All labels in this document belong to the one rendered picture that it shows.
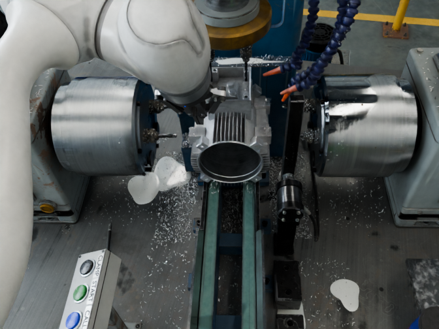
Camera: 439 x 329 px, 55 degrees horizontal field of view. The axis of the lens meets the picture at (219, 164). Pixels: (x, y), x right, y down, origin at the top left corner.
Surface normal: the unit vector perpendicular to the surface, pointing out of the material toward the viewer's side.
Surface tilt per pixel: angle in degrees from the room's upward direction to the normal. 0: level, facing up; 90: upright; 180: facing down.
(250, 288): 0
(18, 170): 59
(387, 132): 51
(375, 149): 70
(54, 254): 0
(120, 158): 81
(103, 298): 65
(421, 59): 0
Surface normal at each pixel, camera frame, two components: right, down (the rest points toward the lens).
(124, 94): -0.06, -0.49
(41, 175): -0.04, 0.77
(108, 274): 0.88, -0.26
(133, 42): -0.58, 0.65
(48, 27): 0.17, 0.35
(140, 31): -0.14, 0.15
